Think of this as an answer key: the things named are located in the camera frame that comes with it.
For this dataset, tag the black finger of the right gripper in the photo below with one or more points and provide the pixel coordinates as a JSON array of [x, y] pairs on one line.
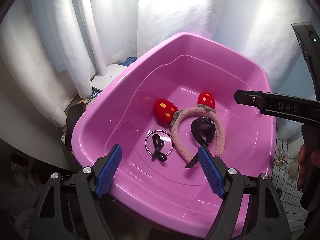
[[287, 107]]

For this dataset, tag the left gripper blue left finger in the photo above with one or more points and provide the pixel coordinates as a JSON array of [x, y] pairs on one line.
[[105, 169]]

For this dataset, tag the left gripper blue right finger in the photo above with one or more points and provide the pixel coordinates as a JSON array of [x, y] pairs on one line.
[[211, 171]]

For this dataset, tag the right hand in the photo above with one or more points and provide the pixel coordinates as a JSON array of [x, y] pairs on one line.
[[302, 168]]

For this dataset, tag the black white grid cloth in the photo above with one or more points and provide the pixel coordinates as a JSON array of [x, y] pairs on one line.
[[285, 179]]

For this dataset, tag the thin silver bangle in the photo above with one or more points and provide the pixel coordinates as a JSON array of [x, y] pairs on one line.
[[165, 136]]

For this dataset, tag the pink plastic basin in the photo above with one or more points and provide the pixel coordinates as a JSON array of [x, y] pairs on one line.
[[183, 78]]

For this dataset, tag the white sheer curtain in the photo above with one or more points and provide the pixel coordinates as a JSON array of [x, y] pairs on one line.
[[53, 48]]

